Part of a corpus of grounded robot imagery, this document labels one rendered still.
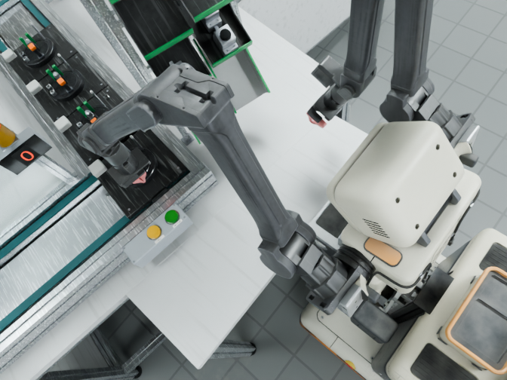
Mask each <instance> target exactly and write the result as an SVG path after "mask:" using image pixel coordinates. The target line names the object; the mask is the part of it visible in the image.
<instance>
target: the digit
mask: <svg viewBox="0 0 507 380"><path fill-rule="evenodd" d="M39 156H40V154H39V153H38V152H36V151H34V150H33V149H31V148H30V147H28V146H27V145H24V146H23V147H22V148H21V149H19V150H18V151H16V152H15V153H14V154H12V156H11V157H12V158H15V159H16V160H18V161H19V162H21V163H22V164H24V165H26V166H28V165H29V164H31V163H32V162H33V161H34V160H35V159H36V158H38V157H39Z"/></svg>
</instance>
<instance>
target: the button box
mask: <svg viewBox="0 0 507 380"><path fill-rule="evenodd" d="M169 210H175V211H176V212H177V213H178V219H177V221H176V222H174V223H169V222H167V221H166V220H165V218H164V216H165V214H166V212H167V211H169ZM192 224H193V222H192V220H191V219H190V218H189V217H188V216H187V215H186V214H185V213H184V212H183V210H182V209H181V208H180V207H179V206H178V205H177V204H175V203H174V204H172V205H171V206H170V207H169V208H167V209H166V210H165V211H164V212H163V213H162V214H161V215H160V216H159V217H158V218H156V219H155V220H154V221H153V222H151V223H150V224H149V225H148V226H147V227H145V228H144V229H143V230H142V231H141V232H140V233H139V234H138V235H137V236H136V237H134V238H133V239H132V240H131V241H129V242H128V243H127V244H126V245H125V246H124V247H122V249H123V251H124V252H125V253H126V255H127V256H128V258H129V259H130V260H131V261H132V263H133V264H134V265H136V266H138V267H140V268H143V267H144V266H145V265H147V264H148V263H149V262H150V261H151V260H152V259H154V258H155V257H156V256H157V255H158V254H159V253H160V252H161V251H162V250H163V249H164V248H165V247H167V246H168V245H169V244H170V243H171V242H173V241H174V240H175V239H176V238H177V237H178V236H180V235H181V234H182V233H183V232H184V231H185V230H186V229H187V228H188V227H189V226H190V225H192ZM152 225H156V226H158V227H159V228H160V231H161V233H160V235H159V236H158V237H157V238H155V239H151V238H150V237H148V236H147V230H148V228H149V227H150V226H152Z"/></svg>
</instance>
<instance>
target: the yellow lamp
mask: <svg viewBox="0 0 507 380"><path fill-rule="evenodd" d="M0 125H1V126H0V147H2V148H5V147H8V146H10V145H11V144H12V143H13V141H14V140H15V133H14V132H13V131H11V130H9V129H8V128H6V126H4V125H3V124H1V123H0Z"/></svg>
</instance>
